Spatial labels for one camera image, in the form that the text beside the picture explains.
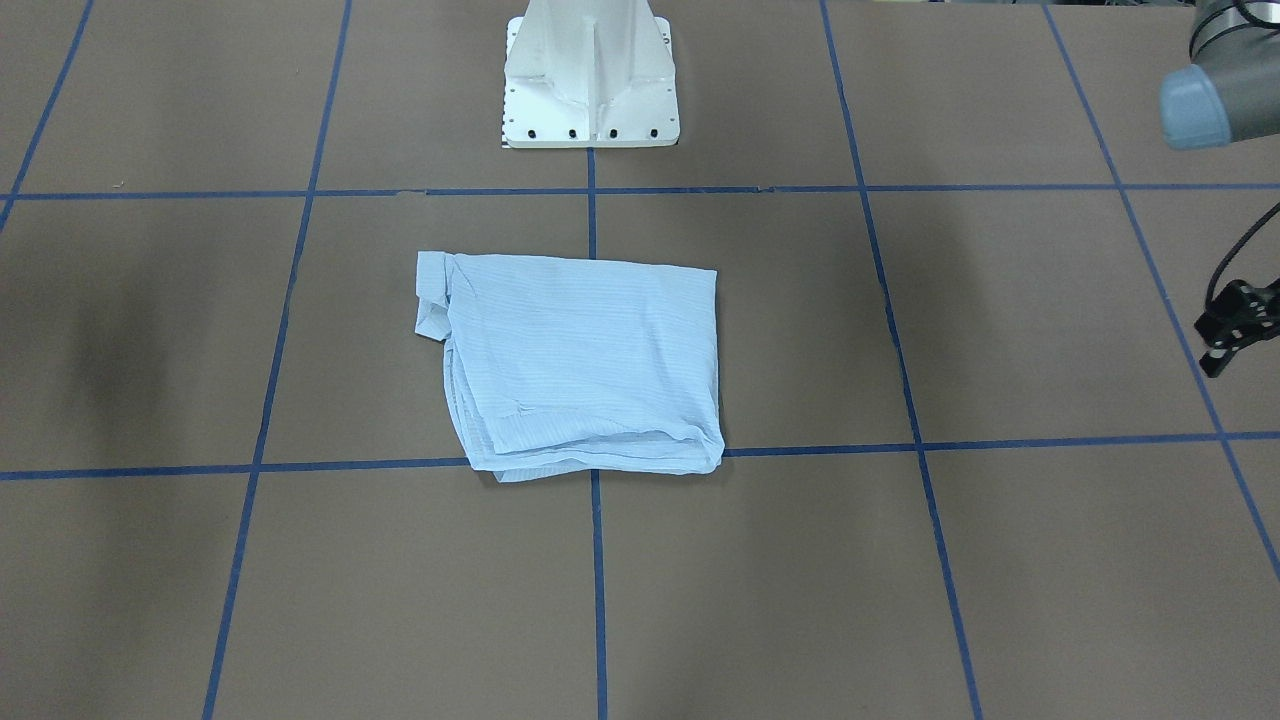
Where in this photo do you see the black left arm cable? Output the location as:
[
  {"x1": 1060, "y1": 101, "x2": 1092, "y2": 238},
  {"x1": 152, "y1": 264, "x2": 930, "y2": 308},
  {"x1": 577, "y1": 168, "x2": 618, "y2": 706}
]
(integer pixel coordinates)
[{"x1": 1204, "y1": 200, "x2": 1280, "y2": 311}]

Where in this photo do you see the white camera mast base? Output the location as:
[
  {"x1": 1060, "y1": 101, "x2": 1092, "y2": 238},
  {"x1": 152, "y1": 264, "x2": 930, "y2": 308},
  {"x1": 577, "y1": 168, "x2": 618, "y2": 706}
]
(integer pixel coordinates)
[{"x1": 500, "y1": 1, "x2": 681, "y2": 149}]

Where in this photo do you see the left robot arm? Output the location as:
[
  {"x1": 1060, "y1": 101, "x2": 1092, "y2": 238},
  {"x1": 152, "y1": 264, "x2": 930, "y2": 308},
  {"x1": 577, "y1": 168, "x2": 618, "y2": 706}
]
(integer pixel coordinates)
[{"x1": 1158, "y1": 1, "x2": 1279, "y2": 378}]

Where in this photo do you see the light blue button shirt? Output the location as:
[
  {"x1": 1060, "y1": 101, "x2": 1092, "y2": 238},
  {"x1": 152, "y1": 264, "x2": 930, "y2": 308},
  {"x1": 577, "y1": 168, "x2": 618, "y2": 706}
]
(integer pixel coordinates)
[{"x1": 415, "y1": 251, "x2": 726, "y2": 483}]

